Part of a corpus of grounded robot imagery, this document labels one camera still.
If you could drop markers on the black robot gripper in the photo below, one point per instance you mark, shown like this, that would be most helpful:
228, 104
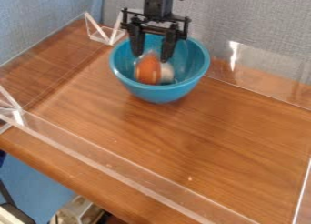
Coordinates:
171, 26

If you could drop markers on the brown and white toy mushroom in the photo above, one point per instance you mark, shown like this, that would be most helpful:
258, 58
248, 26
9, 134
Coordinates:
152, 72

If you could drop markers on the blue plastic bowl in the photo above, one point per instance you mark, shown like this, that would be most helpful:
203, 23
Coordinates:
189, 63

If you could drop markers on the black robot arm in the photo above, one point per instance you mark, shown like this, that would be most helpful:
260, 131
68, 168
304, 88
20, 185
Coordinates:
157, 8

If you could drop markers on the clear acrylic left barrier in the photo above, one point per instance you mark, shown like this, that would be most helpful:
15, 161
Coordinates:
21, 37

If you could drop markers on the clear acrylic barrier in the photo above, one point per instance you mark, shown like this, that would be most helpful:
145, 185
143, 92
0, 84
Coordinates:
21, 37
56, 147
262, 71

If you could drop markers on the clear acrylic back barrier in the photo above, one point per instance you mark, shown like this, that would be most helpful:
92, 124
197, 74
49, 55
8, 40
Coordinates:
262, 71

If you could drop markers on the clear acrylic front barrier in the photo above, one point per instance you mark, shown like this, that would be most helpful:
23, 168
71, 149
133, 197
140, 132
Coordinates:
56, 147

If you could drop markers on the white box under table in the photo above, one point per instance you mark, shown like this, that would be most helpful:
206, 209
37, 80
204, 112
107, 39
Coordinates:
77, 211

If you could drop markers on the clear acrylic corner bracket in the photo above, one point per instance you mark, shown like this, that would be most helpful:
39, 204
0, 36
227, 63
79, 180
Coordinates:
100, 33

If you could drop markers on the clear acrylic left bracket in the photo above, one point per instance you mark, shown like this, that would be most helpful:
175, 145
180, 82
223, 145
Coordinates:
11, 111

